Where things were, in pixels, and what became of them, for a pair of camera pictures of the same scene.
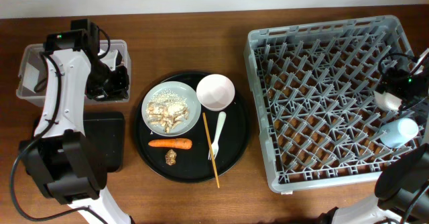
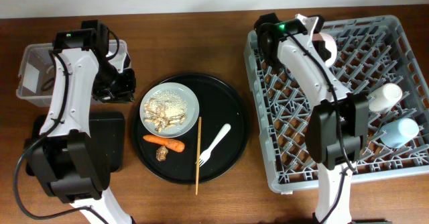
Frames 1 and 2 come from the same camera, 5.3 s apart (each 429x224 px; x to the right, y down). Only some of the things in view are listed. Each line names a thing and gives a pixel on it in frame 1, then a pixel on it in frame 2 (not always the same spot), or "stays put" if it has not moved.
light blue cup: [397, 133] stays put
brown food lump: [171, 157] -> [161, 153]
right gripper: [390, 81] -> [318, 45]
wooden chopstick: [215, 172] -> [198, 153]
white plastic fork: [215, 145] -> [206, 154]
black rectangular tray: [105, 131] stays put
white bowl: [215, 92] -> [330, 45]
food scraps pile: [167, 109] stays put
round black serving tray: [190, 127] stays put
